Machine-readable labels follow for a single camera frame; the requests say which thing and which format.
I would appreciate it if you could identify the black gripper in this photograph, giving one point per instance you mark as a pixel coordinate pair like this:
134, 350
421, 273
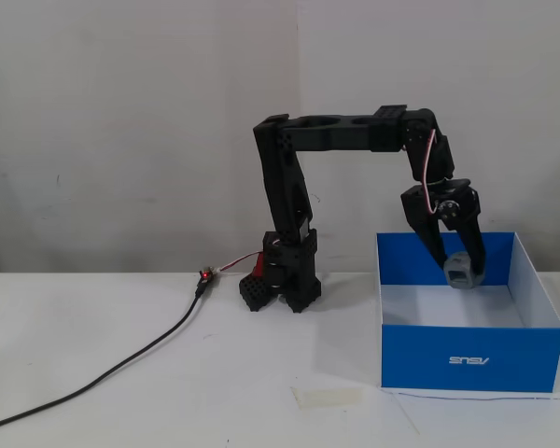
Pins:
464, 202

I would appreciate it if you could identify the gray block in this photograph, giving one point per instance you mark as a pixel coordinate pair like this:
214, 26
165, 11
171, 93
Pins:
457, 275

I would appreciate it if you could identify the black robot arm with base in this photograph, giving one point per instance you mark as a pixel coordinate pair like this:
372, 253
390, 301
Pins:
284, 186

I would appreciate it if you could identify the blue and white cardboard box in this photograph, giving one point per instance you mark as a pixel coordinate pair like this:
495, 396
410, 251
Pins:
471, 359

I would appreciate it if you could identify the clear tape strip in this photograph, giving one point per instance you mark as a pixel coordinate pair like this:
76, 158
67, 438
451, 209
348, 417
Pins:
326, 397

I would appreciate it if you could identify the small controller board red led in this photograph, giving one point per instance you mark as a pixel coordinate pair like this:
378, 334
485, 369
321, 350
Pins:
206, 274

